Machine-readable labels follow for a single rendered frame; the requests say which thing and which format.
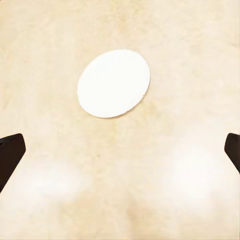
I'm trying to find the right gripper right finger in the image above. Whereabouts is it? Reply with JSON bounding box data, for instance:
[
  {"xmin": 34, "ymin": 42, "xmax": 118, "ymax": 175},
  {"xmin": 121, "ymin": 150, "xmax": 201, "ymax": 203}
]
[{"xmin": 224, "ymin": 133, "xmax": 240, "ymax": 173}]

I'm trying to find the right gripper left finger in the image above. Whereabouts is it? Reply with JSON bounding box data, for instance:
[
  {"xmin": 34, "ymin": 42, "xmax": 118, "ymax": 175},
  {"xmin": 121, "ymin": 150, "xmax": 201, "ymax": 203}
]
[{"xmin": 0, "ymin": 133, "xmax": 26, "ymax": 193}]

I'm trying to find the saucer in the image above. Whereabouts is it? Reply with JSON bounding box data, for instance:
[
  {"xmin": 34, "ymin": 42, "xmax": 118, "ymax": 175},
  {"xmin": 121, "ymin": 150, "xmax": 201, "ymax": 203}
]
[{"xmin": 77, "ymin": 49, "xmax": 150, "ymax": 118}]

